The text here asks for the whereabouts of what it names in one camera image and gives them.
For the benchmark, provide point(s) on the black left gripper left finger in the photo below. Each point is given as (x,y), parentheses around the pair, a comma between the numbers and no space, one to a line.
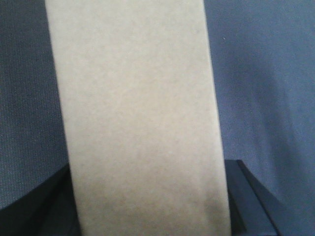
(48,210)

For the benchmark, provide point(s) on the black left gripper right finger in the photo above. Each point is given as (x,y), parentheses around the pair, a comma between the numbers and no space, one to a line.
(254,211)

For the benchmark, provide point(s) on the brown cardboard package box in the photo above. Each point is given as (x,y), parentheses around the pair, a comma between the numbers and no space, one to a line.
(140,117)

